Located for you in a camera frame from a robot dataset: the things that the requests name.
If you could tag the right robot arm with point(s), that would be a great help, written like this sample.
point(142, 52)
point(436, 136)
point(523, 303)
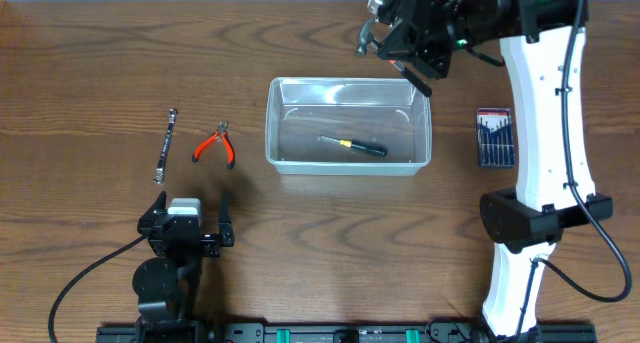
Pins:
point(541, 44)

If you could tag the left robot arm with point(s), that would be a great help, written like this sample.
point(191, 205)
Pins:
point(167, 284)

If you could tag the black yellow screwdriver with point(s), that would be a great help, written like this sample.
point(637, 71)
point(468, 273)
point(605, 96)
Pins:
point(368, 148)

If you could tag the precision screwdriver set case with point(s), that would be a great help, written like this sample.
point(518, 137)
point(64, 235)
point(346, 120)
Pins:
point(495, 138)

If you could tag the clear plastic container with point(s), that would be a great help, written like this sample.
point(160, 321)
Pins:
point(385, 111)

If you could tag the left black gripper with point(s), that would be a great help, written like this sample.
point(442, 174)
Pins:
point(187, 234)

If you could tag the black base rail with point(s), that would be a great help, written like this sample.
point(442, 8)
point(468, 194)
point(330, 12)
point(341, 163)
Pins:
point(345, 334)

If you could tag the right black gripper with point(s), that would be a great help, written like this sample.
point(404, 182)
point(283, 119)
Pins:
point(404, 42)

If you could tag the small claw hammer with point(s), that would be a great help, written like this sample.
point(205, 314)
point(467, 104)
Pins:
point(366, 39)

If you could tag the silver black wrench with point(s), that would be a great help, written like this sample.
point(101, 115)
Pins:
point(160, 168)

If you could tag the orange handled pliers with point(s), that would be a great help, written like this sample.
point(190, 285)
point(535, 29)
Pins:
point(221, 133)

